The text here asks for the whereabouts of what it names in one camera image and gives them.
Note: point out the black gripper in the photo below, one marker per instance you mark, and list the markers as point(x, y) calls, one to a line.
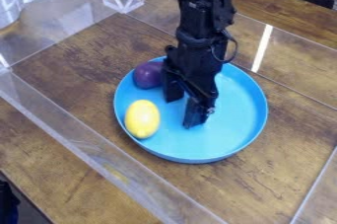
point(191, 67)

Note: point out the yellow lemon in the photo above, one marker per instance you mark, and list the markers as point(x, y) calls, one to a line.
point(143, 119)

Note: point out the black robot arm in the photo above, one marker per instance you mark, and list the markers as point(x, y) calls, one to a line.
point(206, 18)

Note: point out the blue round tray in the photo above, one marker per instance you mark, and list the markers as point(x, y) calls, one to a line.
point(231, 129)

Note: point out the purple toy eggplant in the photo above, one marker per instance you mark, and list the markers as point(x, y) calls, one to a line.
point(147, 75)

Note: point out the clear acrylic enclosure wall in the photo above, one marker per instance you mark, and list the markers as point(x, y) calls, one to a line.
point(67, 155)

